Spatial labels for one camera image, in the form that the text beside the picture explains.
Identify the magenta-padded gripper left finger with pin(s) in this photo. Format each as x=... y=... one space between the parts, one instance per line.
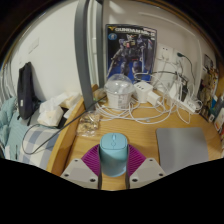
x=78 y=171

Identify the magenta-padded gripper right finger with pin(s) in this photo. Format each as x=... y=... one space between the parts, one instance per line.
x=148 y=171

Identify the light blue computer mouse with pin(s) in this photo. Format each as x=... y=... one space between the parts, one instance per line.
x=113 y=153

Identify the grey mouse pad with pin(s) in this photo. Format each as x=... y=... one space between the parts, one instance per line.
x=181 y=148

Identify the clear snack bag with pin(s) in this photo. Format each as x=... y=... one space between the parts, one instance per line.
x=88 y=124

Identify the plaid bed sheet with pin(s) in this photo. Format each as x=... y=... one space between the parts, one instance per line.
x=36 y=140

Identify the white tissue pack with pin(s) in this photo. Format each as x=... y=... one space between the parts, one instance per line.
x=50 y=115

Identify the white charger block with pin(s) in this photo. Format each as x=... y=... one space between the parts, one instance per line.
x=142 y=90

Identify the clear domed plastic cup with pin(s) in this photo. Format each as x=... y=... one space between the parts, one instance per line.
x=119 y=91

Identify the teal pillow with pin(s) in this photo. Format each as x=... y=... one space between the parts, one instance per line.
x=6 y=116

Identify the black backpack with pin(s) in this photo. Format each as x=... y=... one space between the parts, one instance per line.
x=26 y=90

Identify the tan robot figurine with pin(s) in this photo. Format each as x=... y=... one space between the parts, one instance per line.
x=209 y=90

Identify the blue robot model kit box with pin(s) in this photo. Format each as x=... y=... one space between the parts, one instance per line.
x=131 y=50

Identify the white wall outlet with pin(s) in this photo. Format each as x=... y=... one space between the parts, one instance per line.
x=165 y=53

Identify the grey metal frame post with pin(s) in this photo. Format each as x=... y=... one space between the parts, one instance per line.
x=83 y=50

